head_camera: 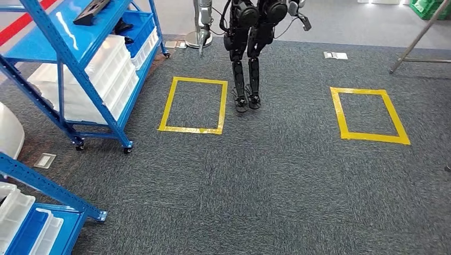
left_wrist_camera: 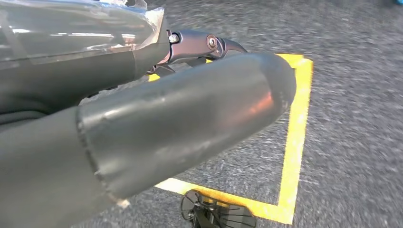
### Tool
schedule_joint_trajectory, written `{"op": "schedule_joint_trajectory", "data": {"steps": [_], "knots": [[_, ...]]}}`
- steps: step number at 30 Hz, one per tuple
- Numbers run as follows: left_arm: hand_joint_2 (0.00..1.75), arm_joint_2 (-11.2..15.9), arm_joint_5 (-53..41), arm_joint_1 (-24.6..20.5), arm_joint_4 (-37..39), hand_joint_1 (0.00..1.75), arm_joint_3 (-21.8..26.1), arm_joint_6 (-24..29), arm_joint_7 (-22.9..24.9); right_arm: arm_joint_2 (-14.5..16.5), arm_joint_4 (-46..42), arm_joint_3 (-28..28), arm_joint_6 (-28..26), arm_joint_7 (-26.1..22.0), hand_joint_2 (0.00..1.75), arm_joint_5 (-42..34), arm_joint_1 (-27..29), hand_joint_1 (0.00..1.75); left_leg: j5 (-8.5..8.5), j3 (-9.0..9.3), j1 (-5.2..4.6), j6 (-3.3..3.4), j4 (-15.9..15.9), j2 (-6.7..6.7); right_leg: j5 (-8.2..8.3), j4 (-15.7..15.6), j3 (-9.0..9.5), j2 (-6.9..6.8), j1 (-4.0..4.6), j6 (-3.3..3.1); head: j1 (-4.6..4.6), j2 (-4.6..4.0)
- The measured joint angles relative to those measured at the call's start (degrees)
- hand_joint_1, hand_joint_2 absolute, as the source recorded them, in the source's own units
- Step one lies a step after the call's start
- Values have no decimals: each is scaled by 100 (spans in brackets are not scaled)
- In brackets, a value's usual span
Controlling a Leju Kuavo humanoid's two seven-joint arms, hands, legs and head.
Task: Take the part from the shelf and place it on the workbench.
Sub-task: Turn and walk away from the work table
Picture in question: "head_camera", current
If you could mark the long black plastic part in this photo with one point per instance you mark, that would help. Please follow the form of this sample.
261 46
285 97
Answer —
90 12

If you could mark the blue steel shelf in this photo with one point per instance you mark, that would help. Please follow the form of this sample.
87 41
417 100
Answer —
46 185
42 42

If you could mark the yellow floor tape square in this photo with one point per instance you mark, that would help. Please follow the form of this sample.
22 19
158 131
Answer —
190 130
373 137

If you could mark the black legged robot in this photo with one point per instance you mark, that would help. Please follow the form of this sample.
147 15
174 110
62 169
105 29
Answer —
239 35

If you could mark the small white floor plate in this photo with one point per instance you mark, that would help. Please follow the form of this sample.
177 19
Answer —
181 44
45 161
171 44
336 55

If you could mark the black plastic parts pile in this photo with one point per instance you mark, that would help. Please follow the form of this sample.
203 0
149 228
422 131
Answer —
121 26

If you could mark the green plastic crate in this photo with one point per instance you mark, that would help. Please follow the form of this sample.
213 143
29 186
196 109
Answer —
426 8

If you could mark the chrome stanchion post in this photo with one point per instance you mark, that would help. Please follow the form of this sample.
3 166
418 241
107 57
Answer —
197 39

